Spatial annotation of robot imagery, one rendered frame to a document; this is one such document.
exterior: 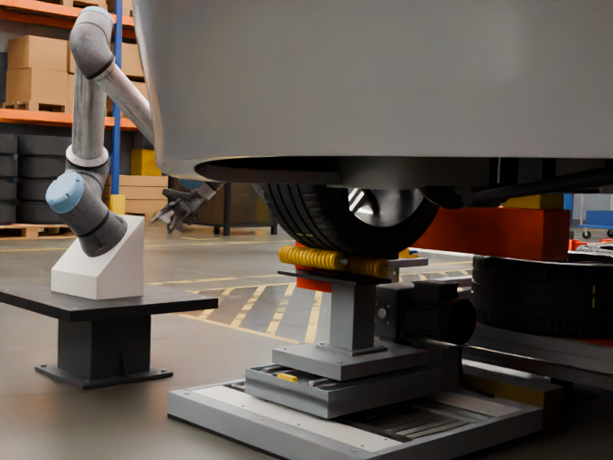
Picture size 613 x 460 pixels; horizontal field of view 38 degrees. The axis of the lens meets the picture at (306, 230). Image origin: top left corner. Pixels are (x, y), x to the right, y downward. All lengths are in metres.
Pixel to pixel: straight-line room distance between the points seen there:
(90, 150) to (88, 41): 0.50
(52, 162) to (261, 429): 7.64
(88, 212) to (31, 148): 6.73
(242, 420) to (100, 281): 0.91
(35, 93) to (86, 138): 9.43
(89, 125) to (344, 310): 1.13
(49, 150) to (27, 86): 2.94
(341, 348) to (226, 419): 0.42
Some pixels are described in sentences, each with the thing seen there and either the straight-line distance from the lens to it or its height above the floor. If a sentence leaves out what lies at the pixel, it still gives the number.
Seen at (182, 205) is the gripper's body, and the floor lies 0.64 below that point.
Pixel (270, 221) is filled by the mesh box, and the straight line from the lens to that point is 11.23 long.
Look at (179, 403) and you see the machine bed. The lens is 2.78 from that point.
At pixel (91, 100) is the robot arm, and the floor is 0.99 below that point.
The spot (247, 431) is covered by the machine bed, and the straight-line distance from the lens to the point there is 2.53.
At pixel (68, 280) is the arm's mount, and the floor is 0.35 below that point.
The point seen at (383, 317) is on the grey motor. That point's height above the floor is 0.30.
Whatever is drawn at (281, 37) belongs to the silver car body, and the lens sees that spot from 1.35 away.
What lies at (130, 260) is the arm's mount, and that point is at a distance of 3.27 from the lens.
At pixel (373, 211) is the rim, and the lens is 2.86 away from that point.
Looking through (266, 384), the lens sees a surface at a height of 0.14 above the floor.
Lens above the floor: 0.76
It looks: 3 degrees down
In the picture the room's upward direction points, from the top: 2 degrees clockwise
